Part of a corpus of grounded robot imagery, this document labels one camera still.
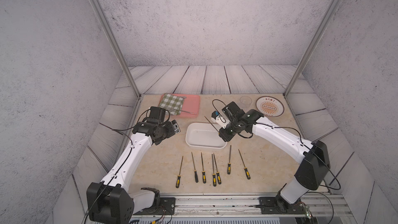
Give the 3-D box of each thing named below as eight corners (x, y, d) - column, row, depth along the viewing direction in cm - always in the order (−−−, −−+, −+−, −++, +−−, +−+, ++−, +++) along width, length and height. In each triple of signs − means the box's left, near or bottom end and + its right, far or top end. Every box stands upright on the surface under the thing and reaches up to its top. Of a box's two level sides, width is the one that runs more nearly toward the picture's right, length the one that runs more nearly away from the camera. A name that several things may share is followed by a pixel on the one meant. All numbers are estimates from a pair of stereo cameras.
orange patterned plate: (259, 116, 110) (260, 115, 108) (254, 98, 122) (254, 96, 120) (286, 116, 110) (288, 115, 108) (278, 98, 122) (279, 96, 120)
